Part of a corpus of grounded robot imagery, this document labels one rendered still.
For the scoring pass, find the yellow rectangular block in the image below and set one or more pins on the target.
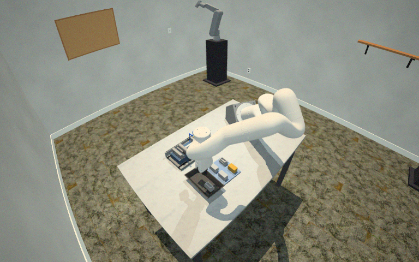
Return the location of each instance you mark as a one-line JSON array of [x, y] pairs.
[[232, 168]]

